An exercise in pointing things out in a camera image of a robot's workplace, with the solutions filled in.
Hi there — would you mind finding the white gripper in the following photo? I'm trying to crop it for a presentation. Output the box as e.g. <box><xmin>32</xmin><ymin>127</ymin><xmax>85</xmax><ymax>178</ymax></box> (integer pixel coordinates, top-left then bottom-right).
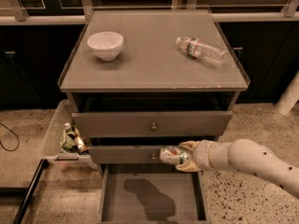
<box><xmin>176</xmin><ymin>140</ymin><xmax>214</xmax><ymax>173</ymax></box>

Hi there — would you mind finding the green white 7up can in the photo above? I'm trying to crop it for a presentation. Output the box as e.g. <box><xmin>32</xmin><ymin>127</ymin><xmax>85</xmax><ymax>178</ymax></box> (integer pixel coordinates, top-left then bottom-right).
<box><xmin>160</xmin><ymin>146</ymin><xmax>191</xmax><ymax>166</ymax></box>

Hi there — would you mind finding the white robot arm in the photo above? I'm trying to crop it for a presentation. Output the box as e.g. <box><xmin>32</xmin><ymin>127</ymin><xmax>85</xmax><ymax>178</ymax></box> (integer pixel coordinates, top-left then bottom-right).
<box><xmin>176</xmin><ymin>103</ymin><xmax>299</xmax><ymax>198</ymax></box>

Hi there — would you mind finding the grey bottom drawer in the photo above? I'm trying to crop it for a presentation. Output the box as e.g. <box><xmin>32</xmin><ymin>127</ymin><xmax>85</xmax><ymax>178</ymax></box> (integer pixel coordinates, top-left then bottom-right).
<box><xmin>98</xmin><ymin>164</ymin><xmax>211</xmax><ymax>224</ymax></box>

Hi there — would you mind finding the grey drawer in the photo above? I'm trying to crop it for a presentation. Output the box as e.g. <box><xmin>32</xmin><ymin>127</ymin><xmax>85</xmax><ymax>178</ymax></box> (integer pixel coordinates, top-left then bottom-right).
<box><xmin>89</xmin><ymin>146</ymin><xmax>163</xmax><ymax>164</ymax></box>
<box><xmin>98</xmin><ymin>164</ymin><xmax>211</xmax><ymax>224</ymax></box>
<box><xmin>72</xmin><ymin>111</ymin><xmax>232</xmax><ymax>137</ymax></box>

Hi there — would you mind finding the grey top drawer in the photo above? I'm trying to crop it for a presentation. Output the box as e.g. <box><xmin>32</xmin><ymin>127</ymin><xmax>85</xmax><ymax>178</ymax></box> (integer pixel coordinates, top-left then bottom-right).
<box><xmin>72</xmin><ymin>111</ymin><xmax>232</xmax><ymax>137</ymax></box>

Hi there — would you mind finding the grey drawer cabinet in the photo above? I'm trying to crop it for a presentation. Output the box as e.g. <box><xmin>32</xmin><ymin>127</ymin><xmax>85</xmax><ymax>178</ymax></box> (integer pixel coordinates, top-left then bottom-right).
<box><xmin>57</xmin><ymin>8</ymin><xmax>250</xmax><ymax>224</ymax></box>

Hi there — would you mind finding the grey middle drawer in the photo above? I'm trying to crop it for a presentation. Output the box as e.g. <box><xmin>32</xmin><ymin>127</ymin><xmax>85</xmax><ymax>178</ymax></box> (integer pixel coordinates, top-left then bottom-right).
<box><xmin>89</xmin><ymin>146</ymin><xmax>163</xmax><ymax>164</ymax></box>

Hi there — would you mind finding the clear plastic water bottle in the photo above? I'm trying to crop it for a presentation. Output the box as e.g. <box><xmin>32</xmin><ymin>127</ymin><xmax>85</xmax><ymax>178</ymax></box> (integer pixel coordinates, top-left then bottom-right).
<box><xmin>177</xmin><ymin>37</ymin><xmax>226</xmax><ymax>67</ymax></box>

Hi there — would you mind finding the small bottle in bin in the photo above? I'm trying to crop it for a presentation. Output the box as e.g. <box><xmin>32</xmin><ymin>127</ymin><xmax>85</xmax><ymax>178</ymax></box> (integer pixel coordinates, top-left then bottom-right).
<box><xmin>75</xmin><ymin>136</ymin><xmax>88</xmax><ymax>154</ymax></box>

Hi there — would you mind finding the green packet in bin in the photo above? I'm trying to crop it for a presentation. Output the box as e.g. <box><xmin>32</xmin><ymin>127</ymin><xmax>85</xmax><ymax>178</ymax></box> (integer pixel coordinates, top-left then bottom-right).
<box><xmin>61</xmin><ymin>122</ymin><xmax>77</xmax><ymax>152</ymax></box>

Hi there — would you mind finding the white ceramic bowl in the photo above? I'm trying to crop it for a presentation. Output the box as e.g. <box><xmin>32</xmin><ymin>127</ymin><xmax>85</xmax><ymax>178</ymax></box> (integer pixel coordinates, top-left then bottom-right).
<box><xmin>87</xmin><ymin>32</ymin><xmax>124</xmax><ymax>61</ymax></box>

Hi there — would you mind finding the black floor rail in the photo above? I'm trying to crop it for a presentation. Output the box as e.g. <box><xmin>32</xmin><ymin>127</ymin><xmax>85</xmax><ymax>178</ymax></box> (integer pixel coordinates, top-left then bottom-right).
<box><xmin>12</xmin><ymin>159</ymin><xmax>49</xmax><ymax>224</ymax></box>

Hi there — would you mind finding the black floor cable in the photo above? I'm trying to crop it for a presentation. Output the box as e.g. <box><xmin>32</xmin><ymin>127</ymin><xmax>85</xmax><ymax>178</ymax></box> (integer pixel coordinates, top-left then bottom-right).
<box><xmin>0</xmin><ymin>122</ymin><xmax>21</xmax><ymax>152</ymax></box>

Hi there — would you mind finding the metal railing frame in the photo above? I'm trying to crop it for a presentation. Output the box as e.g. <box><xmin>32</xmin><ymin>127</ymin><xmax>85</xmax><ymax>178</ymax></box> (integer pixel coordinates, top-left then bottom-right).
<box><xmin>0</xmin><ymin>0</ymin><xmax>299</xmax><ymax>24</ymax></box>

